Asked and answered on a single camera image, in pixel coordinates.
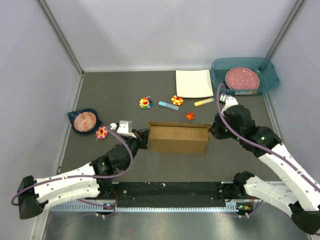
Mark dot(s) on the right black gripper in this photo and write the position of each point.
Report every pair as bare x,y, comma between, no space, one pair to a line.
215,128

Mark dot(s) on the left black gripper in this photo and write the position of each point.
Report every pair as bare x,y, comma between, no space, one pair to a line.
142,138

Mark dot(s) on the brown cardboard box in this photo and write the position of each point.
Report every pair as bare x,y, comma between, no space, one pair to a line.
178,138

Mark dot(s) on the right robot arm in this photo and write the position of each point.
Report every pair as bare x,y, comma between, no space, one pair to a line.
301,200

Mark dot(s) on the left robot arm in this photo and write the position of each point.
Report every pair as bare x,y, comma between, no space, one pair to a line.
90,181

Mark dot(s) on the rainbow flower plush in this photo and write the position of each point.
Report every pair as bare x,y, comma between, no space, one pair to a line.
145,102

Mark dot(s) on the pink flower plush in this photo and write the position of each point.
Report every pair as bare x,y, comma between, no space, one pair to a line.
101,133

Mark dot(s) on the orange sun flower plush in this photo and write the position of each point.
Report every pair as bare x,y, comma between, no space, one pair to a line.
177,101

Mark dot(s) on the white square plate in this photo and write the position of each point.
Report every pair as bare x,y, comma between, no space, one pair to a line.
193,84

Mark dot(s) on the pink dotted plate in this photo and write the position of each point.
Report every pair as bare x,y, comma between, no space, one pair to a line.
241,78

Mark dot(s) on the teal plastic bin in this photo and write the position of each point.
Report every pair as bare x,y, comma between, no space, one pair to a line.
265,70

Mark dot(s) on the blue bowl red inside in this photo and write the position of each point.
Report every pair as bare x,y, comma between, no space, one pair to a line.
84,121

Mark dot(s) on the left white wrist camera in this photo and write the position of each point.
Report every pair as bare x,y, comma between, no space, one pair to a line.
123,128

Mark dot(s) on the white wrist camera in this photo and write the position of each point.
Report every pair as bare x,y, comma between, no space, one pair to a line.
123,128
228,101

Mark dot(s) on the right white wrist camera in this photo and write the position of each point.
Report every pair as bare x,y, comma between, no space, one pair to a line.
228,101

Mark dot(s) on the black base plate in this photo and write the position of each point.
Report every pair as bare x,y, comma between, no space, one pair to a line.
172,194

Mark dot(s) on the grey slotted cable duct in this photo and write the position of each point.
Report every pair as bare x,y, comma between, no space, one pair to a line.
76,206

